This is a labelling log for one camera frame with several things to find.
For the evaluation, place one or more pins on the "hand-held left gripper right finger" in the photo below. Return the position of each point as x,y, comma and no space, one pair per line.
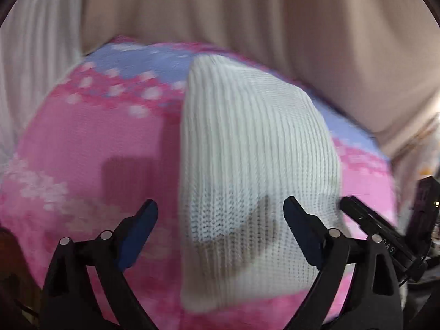
302,233

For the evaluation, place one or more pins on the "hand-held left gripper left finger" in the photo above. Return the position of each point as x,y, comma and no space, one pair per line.
139,233

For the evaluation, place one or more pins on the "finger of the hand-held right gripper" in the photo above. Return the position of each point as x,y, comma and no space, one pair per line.
373,221

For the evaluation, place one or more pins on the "white red black knit sweater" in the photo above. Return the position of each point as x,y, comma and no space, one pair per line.
247,151

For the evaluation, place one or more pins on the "pink and blue patterned blanket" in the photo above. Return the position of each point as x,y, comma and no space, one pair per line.
103,137

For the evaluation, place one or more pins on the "white ribbed cloth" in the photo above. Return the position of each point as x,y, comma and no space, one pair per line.
31,58

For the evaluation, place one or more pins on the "beige cloth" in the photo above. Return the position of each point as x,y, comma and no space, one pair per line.
240,7

